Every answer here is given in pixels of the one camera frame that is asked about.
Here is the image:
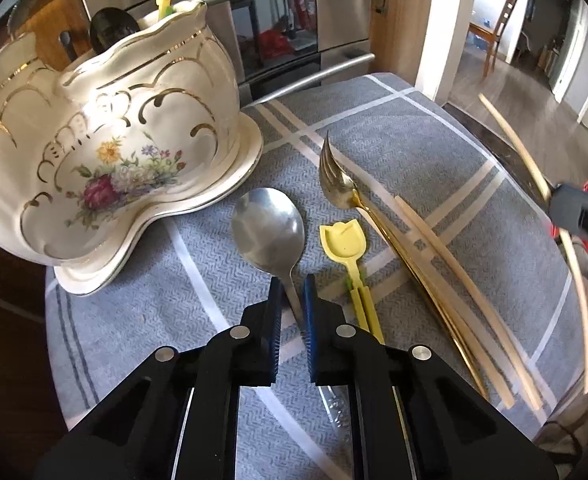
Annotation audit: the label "wooden dining chair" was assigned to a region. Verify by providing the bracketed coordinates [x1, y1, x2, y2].
[468, 0, 517, 78]

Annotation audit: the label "white floral ceramic utensil holder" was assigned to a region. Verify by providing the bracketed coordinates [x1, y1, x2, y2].
[0, 0, 263, 296]

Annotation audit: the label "stainless steel oven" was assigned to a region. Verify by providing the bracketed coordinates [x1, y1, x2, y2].
[76, 0, 381, 106]

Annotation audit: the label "single wooden chopstick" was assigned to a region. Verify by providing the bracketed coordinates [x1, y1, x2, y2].
[478, 93, 588, 394]

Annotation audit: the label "silver spoon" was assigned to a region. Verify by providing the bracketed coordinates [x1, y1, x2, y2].
[230, 186, 349, 428]

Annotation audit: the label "gold fork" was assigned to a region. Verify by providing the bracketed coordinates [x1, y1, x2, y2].
[319, 136, 489, 400]

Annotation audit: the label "black plastic spoon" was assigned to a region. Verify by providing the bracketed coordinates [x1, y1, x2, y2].
[89, 6, 140, 54]

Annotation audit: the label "yellow tulip training chopsticks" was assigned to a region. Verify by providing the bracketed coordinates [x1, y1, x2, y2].
[319, 219, 385, 344]

